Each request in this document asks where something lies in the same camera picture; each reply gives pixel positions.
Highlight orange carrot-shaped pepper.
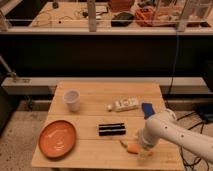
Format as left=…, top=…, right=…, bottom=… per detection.
left=119, top=139, right=155, bottom=158

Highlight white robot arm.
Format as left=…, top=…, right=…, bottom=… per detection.
left=138, top=109, right=213, bottom=164

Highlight black rectangular block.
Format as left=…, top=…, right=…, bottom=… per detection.
left=98, top=123, right=126, bottom=136

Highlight blue cloth object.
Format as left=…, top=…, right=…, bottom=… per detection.
left=142, top=103, right=155, bottom=119

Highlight white plastic bottle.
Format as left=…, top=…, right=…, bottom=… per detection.
left=107, top=97, right=139, bottom=112

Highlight orange round plate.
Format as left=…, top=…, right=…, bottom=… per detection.
left=38, top=120, right=77, bottom=158

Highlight white plastic cup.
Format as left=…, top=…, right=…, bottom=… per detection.
left=63, top=90, right=80, bottom=112

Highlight black object on shelf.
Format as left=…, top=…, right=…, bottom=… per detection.
left=111, top=12, right=134, bottom=27

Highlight orange crate on shelf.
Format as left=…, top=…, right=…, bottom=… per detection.
left=135, top=8, right=179, bottom=27

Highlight metal clamp stand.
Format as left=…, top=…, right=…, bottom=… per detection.
left=0, top=54, right=31, bottom=84

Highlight black floor cables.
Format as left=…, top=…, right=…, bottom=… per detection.
left=174, top=109, right=213, bottom=171

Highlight blue hanging cable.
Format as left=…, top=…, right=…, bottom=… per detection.
left=165, top=19, right=181, bottom=99

